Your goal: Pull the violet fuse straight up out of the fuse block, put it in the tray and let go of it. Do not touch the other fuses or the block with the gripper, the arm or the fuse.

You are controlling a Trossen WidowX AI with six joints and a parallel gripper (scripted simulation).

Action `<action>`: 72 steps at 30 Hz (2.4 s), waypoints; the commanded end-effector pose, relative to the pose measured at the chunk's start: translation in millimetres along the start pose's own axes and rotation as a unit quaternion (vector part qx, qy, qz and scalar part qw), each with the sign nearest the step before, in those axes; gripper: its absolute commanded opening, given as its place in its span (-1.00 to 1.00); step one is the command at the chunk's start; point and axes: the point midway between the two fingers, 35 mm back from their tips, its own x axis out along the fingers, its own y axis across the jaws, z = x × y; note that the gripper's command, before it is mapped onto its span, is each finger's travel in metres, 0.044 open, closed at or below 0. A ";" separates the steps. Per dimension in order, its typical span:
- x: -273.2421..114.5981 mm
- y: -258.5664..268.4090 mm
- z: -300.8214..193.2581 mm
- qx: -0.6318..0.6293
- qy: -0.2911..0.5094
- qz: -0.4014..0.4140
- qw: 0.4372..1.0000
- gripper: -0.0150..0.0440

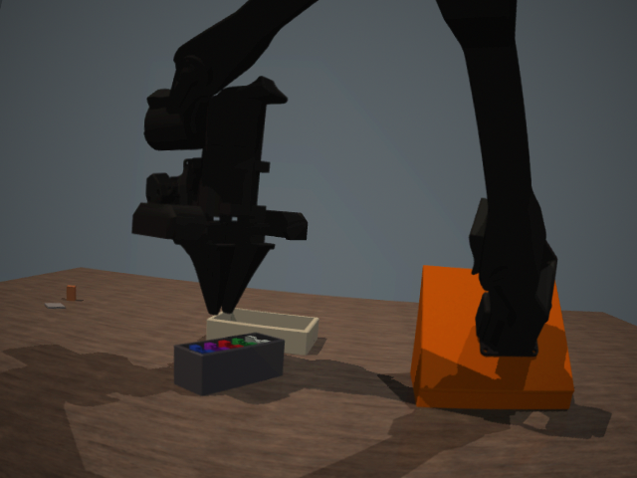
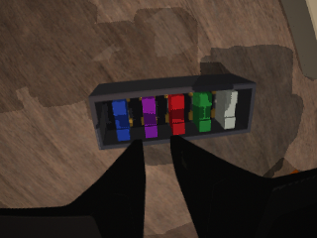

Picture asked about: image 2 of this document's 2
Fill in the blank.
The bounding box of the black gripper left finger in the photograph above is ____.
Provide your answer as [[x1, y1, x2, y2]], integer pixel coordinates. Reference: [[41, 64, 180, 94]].
[[0, 139, 146, 238]]

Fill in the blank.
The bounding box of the red fuse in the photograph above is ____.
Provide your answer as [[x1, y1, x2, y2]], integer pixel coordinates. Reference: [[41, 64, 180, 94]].
[[167, 94, 185, 135]]

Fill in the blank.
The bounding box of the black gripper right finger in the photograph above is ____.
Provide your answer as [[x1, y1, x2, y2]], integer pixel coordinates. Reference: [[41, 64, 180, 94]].
[[170, 135, 317, 238]]

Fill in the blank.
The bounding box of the beige shallow tray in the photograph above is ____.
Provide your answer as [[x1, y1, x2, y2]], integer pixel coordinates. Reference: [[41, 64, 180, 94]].
[[281, 0, 317, 79]]

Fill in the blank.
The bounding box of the dark grey fuse block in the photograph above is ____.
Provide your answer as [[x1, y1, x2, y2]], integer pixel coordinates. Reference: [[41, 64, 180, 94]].
[[88, 72, 257, 150]]

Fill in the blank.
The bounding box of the blue fuse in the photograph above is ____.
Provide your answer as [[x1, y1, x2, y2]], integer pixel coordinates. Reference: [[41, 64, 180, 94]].
[[112, 99, 130, 142]]

